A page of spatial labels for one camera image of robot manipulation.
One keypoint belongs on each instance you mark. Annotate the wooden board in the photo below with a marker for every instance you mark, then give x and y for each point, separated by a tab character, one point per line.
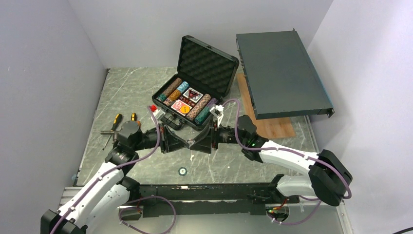
268	128

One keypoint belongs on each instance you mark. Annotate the red black all-in triangle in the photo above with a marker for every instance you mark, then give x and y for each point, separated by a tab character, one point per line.
193	95

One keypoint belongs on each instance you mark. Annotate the light blue chip stack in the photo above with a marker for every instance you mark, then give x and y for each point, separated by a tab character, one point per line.
183	86

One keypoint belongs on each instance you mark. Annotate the brown grey chip row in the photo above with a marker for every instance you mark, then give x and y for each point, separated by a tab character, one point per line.
171	88

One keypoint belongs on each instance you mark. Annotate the orange yellow chip stack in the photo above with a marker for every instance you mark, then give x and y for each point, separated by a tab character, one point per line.
172	97

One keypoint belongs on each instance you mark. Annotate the black poker set case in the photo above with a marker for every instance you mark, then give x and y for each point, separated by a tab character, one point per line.
206	69

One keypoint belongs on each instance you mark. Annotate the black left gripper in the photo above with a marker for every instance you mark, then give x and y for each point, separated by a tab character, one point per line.
170	141

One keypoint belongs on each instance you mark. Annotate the black yellow handled screwdriver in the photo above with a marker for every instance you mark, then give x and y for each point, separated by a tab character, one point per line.
116	122

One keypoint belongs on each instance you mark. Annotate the teal poker chip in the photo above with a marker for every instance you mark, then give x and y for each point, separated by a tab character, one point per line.
182	171

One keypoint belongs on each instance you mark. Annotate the orange black handled screwdriver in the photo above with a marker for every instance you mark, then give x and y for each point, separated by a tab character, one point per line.
135	119

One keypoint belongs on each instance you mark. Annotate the brown blue chip row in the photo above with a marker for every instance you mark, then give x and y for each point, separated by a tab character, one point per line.
198	107

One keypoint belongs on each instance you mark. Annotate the green chip stack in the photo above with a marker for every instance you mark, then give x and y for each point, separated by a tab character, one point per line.
202	116

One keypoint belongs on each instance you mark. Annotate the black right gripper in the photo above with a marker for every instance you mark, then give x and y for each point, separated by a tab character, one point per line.
203	143

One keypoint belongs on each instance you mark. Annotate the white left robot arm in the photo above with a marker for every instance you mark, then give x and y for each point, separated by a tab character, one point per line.
110	187

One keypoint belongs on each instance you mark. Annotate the dark teal rack server box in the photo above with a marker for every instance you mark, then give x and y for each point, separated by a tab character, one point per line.
281	78

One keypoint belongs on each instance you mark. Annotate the grey metal pipe fitting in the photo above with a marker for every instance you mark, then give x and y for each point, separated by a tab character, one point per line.
112	134

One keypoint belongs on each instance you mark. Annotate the yellow big blind button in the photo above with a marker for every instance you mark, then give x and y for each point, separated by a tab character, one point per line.
185	109

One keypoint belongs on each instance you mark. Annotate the blue playing card deck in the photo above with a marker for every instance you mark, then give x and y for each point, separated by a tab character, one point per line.
193	89

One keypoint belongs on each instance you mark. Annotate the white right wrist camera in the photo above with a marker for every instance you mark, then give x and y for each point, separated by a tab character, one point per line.
218	112

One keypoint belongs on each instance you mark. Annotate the red playing card deck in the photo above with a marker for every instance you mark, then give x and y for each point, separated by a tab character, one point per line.
177	105

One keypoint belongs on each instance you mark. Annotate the red die in case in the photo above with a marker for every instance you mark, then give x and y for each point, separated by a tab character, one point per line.
187	101

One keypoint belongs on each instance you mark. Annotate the purple chip stack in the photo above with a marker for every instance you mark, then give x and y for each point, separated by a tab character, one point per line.
212	102

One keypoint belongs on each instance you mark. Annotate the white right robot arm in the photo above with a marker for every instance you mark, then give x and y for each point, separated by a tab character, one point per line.
322	175

